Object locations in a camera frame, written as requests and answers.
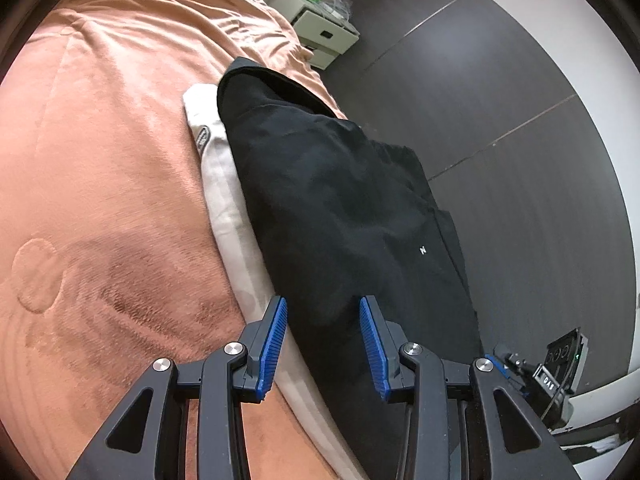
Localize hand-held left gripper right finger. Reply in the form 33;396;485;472
359;295;584;480

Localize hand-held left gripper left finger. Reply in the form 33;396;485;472
65;296;289;480

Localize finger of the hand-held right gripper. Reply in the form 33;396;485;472
485;354;524;394

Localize black garment with white logo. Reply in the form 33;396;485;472
216;57;486;480

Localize white garment with grey label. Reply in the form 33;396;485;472
181;82;381;480

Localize orange blanket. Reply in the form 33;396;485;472
0;0;351;480

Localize white nightstand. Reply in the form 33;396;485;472
272;0;361;71

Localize white charger cables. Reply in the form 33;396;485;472
320;0;354;22

